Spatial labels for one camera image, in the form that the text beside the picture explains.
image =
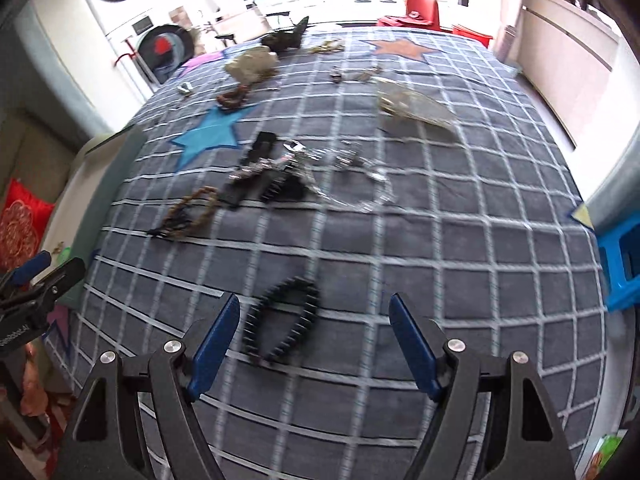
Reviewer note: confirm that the green printed packet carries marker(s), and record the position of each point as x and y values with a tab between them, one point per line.
605	455

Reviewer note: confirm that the beige hair claw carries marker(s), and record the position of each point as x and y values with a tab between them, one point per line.
250	65

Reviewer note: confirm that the white washing machine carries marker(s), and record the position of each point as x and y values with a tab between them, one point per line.
165	47

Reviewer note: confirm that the black folding chair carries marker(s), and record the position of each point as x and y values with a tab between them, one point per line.
240	27

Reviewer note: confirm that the red plastic stool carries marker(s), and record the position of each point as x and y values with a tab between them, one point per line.
472	34

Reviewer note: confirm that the blue plastic stool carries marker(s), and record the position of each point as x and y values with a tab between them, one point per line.
617	265

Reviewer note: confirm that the gold jewelry piece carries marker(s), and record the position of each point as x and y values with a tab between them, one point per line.
327	47

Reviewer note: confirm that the white radiator cabinet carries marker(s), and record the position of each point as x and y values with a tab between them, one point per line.
565	45

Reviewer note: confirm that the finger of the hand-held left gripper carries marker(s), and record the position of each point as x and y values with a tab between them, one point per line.
30	266
60	280

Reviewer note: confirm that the clear plastic bag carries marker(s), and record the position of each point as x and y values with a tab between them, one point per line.
415	105

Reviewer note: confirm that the leopard print scrunchie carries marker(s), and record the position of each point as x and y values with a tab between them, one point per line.
282	37

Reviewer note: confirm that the red patterned cushion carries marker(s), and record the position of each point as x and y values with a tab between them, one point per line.
22	225

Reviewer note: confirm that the grey grid star blanket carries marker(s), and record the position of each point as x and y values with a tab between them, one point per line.
450	260

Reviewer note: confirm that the silver alligator clip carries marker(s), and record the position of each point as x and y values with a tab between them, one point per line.
185	89

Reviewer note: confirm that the red plastic chair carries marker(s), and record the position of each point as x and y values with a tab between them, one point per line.
422	7

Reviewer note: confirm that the small dark earrings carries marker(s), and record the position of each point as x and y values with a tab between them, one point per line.
352	76

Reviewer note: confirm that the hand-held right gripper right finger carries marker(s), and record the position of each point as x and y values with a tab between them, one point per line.
412	345

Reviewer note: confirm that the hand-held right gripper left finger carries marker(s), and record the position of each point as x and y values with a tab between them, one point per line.
212	350

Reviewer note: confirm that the silver hairpin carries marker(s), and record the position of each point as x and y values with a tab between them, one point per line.
257	167

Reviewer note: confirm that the red mop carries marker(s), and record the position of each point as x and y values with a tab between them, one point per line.
125	55

